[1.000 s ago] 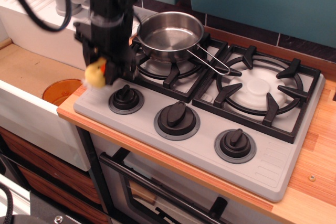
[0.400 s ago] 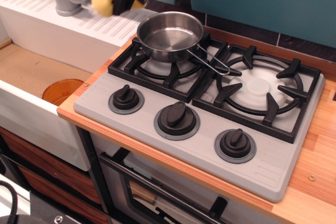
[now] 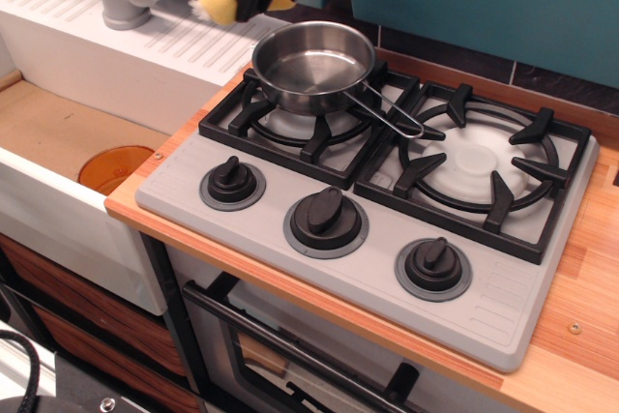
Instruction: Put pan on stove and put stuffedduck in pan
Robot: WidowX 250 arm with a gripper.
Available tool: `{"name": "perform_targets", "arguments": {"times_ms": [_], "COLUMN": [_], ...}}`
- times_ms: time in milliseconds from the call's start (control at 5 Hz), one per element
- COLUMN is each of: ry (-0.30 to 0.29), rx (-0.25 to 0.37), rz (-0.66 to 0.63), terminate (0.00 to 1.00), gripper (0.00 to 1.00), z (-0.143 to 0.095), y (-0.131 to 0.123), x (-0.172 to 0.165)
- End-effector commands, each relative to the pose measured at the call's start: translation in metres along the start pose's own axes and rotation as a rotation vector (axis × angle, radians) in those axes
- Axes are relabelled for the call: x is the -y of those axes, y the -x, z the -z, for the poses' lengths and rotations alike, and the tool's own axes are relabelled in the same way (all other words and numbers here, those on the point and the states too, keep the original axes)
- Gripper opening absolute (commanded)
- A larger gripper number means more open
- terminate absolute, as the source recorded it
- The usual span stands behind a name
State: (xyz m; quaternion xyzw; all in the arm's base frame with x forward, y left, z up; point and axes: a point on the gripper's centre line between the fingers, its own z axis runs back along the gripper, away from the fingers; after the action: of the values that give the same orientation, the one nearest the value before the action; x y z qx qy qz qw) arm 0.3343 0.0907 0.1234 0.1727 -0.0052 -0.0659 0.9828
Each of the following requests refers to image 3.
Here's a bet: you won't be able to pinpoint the black left burner grate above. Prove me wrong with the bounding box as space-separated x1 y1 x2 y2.
198 68 393 190

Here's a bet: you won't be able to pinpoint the black burner grate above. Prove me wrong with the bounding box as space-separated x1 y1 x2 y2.
354 82 599 265
198 68 393 190

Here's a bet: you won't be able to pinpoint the black stove knob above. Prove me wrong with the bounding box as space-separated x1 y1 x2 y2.
395 237 473 303
283 187 369 260
199 156 266 212

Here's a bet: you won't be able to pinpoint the orange plastic plate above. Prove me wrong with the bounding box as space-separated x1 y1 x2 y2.
77 145 154 195

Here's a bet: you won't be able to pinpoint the stainless steel pan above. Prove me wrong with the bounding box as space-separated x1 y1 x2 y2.
251 21 425 140

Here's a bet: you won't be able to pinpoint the oven door with handle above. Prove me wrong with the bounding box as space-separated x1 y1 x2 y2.
181 273 491 412

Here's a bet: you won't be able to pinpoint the wooden drawer fronts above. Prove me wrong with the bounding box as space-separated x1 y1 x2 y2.
1 236 202 412

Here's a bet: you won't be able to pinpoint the black right stove knob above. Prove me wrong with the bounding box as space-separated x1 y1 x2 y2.
395 237 473 303

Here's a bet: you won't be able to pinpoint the black left stove knob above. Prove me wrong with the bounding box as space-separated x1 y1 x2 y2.
199 156 266 212

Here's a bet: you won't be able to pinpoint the black braided cable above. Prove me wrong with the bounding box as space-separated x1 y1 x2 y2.
0 330 43 413

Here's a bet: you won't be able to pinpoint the grey toy stove top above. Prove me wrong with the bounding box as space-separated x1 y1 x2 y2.
133 39 601 374

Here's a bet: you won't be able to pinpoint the black middle stove knob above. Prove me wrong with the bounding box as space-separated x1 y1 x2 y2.
283 187 369 260

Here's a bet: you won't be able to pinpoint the black right burner grate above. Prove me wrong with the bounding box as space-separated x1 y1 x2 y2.
354 82 599 265

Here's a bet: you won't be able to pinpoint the white toy sink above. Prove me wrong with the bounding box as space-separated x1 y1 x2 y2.
1 0 280 315

